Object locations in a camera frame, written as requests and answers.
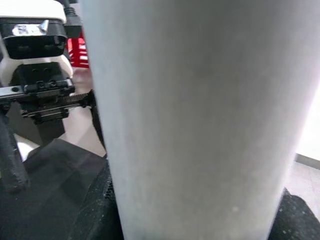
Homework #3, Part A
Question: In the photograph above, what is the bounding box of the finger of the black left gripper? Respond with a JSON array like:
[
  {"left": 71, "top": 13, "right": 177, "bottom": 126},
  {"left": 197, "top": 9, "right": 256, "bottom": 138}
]
[
  {"left": 86, "top": 89, "right": 108, "bottom": 158},
  {"left": 0, "top": 109, "right": 31, "bottom": 194}
]

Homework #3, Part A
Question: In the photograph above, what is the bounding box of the white plastic table leg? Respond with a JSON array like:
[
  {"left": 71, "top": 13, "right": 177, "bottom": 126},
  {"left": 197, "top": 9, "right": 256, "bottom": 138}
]
[{"left": 79, "top": 0, "right": 320, "bottom": 240}]

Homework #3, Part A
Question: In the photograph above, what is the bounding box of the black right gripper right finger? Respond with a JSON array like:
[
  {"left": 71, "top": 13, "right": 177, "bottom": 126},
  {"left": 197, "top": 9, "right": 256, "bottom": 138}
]
[{"left": 266, "top": 187, "right": 320, "bottom": 240}]

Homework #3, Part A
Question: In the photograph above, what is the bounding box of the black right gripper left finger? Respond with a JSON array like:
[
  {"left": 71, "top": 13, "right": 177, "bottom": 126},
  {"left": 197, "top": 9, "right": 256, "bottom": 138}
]
[{"left": 74, "top": 158, "right": 124, "bottom": 240}]

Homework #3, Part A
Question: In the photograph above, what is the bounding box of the red plastic crate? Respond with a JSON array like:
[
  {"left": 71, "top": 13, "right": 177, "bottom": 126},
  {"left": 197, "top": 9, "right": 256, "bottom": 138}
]
[{"left": 66, "top": 28, "right": 91, "bottom": 69}]

